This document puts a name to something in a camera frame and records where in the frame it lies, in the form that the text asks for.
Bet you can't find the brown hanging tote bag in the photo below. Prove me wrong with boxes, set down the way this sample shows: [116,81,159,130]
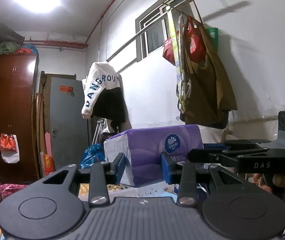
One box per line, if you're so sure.
[180,16,237,129]

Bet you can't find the large purple tissue pack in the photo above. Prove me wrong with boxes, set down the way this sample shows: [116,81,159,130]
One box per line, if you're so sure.
[104,125,203,187]

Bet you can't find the dark red wooden wardrobe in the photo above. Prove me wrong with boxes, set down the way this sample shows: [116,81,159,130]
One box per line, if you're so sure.
[0,54,38,184]

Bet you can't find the orange white hanging bag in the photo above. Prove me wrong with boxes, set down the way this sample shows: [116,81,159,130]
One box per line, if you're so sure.
[0,133,19,164]

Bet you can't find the blue plastic bag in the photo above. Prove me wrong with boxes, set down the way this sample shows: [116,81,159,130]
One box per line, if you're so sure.
[79,143,105,169]

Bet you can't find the white plastic laundry basket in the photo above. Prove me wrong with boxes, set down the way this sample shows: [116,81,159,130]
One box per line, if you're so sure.
[107,181,174,199]

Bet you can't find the red hanging bag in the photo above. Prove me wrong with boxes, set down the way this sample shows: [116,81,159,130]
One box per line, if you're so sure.
[162,37,175,66]

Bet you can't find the grey metal door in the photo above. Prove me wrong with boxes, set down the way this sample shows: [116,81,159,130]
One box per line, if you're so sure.
[49,77,89,170]

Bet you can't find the white hoodie blue letters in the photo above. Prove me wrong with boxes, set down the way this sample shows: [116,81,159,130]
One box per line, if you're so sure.
[81,61,120,119]

